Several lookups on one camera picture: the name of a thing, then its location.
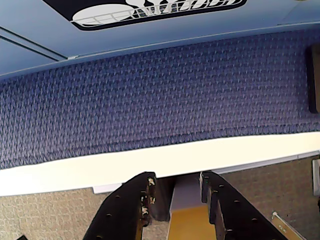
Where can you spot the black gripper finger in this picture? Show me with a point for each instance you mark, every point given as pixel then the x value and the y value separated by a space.
pixel 232 212
pixel 120 210

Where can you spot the yellow wooden board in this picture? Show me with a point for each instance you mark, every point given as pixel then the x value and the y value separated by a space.
pixel 187 225

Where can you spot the dark furniture panel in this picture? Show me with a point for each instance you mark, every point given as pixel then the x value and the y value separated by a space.
pixel 314 80

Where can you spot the blue toy kitchen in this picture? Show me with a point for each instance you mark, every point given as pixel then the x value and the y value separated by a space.
pixel 175 27

